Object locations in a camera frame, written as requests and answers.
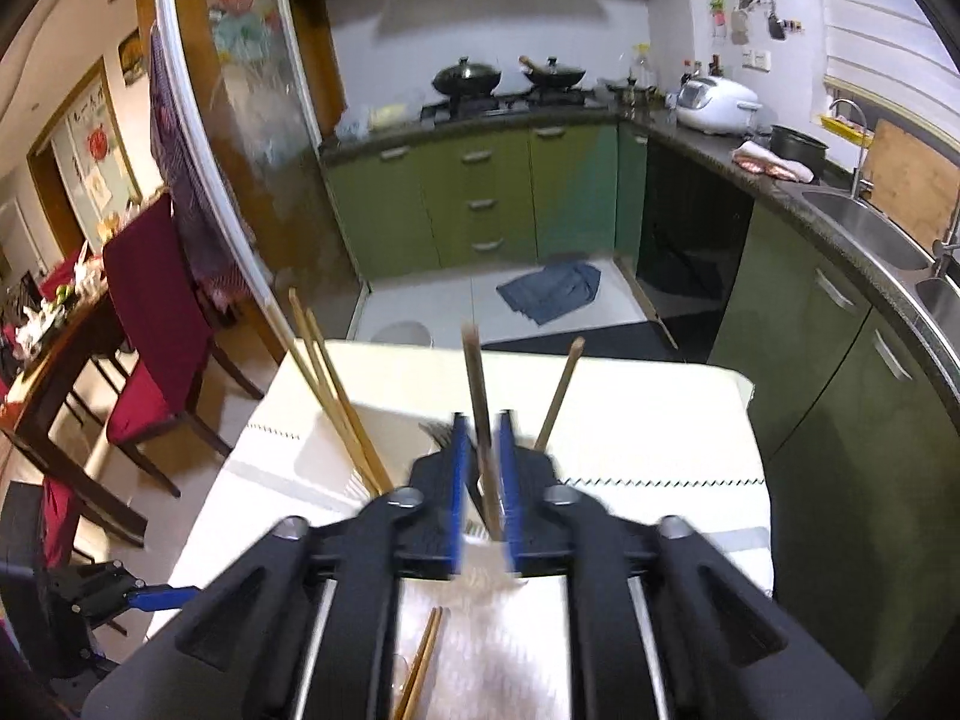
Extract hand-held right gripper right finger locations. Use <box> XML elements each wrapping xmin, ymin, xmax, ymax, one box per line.
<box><xmin>499</xmin><ymin>410</ymin><xmax>877</xmax><ymax>720</ymax></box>

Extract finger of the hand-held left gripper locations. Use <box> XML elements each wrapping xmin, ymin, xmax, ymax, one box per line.
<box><xmin>126</xmin><ymin>585</ymin><xmax>204</xmax><ymax>612</ymax></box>

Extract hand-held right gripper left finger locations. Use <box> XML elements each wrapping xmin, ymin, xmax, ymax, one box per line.
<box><xmin>81</xmin><ymin>412</ymin><xmax>473</xmax><ymax>720</ymax></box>

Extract dark brown chopstick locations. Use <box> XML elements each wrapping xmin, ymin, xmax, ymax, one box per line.
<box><xmin>461</xmin><ymin>324</ymin><xmax>505</xmax><ymax>541</ymax></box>

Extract white plastic utensil holder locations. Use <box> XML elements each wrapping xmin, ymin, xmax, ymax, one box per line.
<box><xmin>295</xmin><ymin>399</ymin><xmax>578</xmax><ymax>541</ymax></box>

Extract tan wooden chopstick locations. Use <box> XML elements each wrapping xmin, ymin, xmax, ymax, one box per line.
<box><xmin>534</xmin><ymin>337</ymin><xmax>587</xmax><ymax>451</ymax></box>
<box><xmin>304</xmin><ymin>307</ymin><xmax>396</xmax><ymax>496</ymax></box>
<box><xmin>289</xmin><ymin>289</ymin><xmax>383</xmax><ymax>497</ymax></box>

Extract hanging kitchen utensils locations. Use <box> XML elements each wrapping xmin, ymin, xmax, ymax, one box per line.
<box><xmin>705</xmin><ymin>0</ymin><xmax>803</xmax><ymax>46</ymax></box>

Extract red cushioned wooden chair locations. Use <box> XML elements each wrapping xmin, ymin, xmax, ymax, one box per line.
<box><xmin>37</xmin><ymin>255</ymin><xmax>85</xmax><ymax>302</ymax></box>
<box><xmin>41</xmin><ymin>476</ymin><xmax>83</xmax><ymax>572</ymax></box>
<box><xmin>101</xmin><ymin>191</ymin><xmax>265</xmax><ymax>500</ymax></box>

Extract cream table cover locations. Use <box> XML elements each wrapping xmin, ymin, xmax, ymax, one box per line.
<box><xmin>274</xmin><ymin>340</ymin><xmax>757</xmax><ymax>485</ymax></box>

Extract white patterned cloth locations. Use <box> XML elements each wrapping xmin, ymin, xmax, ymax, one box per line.
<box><xmin>146</xmin><ymin>420</ymin><xmax>775</xmax><ymax>720</ymax></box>

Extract white round bin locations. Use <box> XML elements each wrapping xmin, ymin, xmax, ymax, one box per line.
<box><xmin>371</xmin><ymin>320</ymin><xmax>434</xmax><ymax>350</ymax></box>

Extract blue floor cloth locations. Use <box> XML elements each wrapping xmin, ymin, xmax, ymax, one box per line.
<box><xmin>496</xmin><ymin>261</ymin><xmax>603</xmax><ymax>326</ymax></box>

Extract bowl of green fruit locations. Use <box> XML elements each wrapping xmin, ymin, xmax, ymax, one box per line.
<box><xmin>22</xmin><ymin>281</ymin><xmax>83</xmax><ymax>338</ymax></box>

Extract green lower cabinets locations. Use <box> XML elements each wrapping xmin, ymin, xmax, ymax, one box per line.
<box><xmin>321</xmin><ymin>120</ymin><xmax>960</xmax><ymax>720</ymax></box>

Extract black built-in appliance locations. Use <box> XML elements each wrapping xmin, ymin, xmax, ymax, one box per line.
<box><xmin>634</xmin><ymin>139</ymin><xmax>755</xmax><ymax>365</ymax></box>

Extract plastic bag on counter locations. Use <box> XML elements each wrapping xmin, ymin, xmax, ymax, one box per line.
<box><xmin>334</xmin><ymin>101</ymin><xmax>425</xmax><ymax>143</ymax></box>

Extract black gas stove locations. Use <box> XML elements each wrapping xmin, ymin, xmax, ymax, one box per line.
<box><xmin>420</xmin><ymin>88</ymin><xmax>605</xmax><ymax>121</ymax></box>

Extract dark stone countertop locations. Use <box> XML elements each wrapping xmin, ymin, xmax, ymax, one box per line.
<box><xmin>319</xmin><ymin>101</ymin><xmax>960</xmax><ymax>391</ymax></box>

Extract purple checked apron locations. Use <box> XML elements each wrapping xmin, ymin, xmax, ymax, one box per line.
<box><xmin>148</xmin><ymin>22</ymin><xmax>256</xmax><ymax>301</ymax></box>

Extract black wok with lid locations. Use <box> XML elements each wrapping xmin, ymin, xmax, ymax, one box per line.
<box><xmin>431</xmin><ymin>56</ymin><xmax>502</xmax><ymax>97</ymax></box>

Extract sliding glass door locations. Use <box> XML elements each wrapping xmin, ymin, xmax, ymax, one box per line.
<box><xmin>154</xmin><ymin>0</ymin><xmax>368</xmax><ymax>361</ymax></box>

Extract red and white dish towel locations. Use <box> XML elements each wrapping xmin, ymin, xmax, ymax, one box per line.
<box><xmin>731</xmin><ymin>139</ymin><xmax>815</xmax><ymax>185</ymax></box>

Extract white rice cooker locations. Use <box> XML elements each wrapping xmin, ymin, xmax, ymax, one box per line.
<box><xmin>675</xmin><ymin>76</ymin><xmax>762</xmax><ymax>134</ymax></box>

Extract wooden framed glass door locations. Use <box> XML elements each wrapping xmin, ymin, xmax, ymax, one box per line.
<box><xmin>26</xmin><ymin>56</ymin><xmax>143</xmax><ymax>256</ymax></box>

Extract steel double sink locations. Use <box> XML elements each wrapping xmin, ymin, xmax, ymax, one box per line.
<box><xmin>799</xmin><ymin>190</ymin><xmax>960</xmax><ymax>361</ymax></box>

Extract black cooking pot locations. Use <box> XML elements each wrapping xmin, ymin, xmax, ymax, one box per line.
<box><xmin>769</xmin><ymin>125</ymin><xmax>830</xmax><ymax>173</ymax></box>

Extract clear oil bottle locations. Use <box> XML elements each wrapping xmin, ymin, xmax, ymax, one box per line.
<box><xmin>626</xmin><ymin>43</ymin><xmax>661</xmax><ymax>87</ymax></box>

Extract dark sauce bottles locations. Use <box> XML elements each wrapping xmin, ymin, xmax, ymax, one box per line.
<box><xmin>679</xmin><ymin>52</ymin><xmax>725</xmax><ymax>87</ymax></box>

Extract small steel faucet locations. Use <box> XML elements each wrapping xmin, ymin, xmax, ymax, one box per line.
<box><xmin>829</xmin><ymin>97</ymin><xmax>872</xmax><ymax>200</ymax></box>

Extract yellow faucet rack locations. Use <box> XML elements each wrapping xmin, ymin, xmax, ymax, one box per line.
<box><xmin>819</xmin><ymin>115</ymin><xmax>875</xmax><ymax>142</ymax></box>

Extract tall steel faucet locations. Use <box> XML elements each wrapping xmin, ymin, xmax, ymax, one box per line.
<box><xmin>932</xmin><ymin>187</ymin><xmax>960</xmax><ymax>278</ymax></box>

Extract wooden cutting board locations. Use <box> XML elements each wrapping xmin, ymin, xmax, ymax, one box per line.
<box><xmin>862</xmin><ymin>118</ymin><xmax>960</xmax><ymax>241</ymax></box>

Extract white window blind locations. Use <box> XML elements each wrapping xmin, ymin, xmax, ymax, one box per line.
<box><xmin>814</xmin><ymin>0</ymin><xmax>960</xmax><ymax>128</ymax></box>

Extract black wok with wooden handle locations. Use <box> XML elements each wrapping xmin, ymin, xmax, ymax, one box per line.
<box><xmin>519</xmin><ymin>55</ymin><xmax>587</xmax><ymax>89</ymax></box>

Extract wall calendar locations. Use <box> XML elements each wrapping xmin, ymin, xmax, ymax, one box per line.
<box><xmin>118</xmin><ymin>28</ymin><xmax>147</xmax><ymax>85</ymax></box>

